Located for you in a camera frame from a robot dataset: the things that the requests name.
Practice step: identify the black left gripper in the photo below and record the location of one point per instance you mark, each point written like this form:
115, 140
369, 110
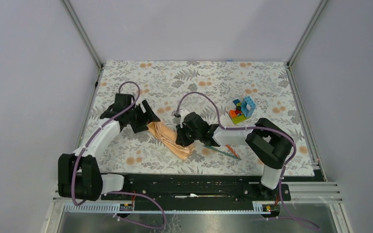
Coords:
148, 116

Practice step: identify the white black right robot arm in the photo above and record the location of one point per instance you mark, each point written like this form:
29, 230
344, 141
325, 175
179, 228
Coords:
270, 144

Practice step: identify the orange plastic fork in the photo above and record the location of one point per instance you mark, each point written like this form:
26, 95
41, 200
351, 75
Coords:
232, 151

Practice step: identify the right aluminium frame post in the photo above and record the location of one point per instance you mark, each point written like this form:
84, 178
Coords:
310, 26

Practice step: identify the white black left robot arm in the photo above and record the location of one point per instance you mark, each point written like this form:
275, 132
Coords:
79, 175

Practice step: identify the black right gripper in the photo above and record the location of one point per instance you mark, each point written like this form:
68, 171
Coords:
180, 138

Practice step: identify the peach satin napkin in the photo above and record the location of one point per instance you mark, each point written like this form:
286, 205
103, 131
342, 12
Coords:
168, 137

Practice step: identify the aluminium frame post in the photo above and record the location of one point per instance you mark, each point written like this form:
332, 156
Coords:
82, 32
310, 26

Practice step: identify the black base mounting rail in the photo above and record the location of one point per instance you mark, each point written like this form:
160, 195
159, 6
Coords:
197, 192

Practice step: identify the colourful toy brick pile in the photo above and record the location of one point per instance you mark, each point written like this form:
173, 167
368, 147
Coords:
243, 111

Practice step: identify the left aluminium frame post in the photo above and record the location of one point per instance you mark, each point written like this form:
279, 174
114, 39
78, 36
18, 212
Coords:
82, 32

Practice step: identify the floral patterned table mat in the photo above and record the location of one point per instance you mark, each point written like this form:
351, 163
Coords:
207, 88

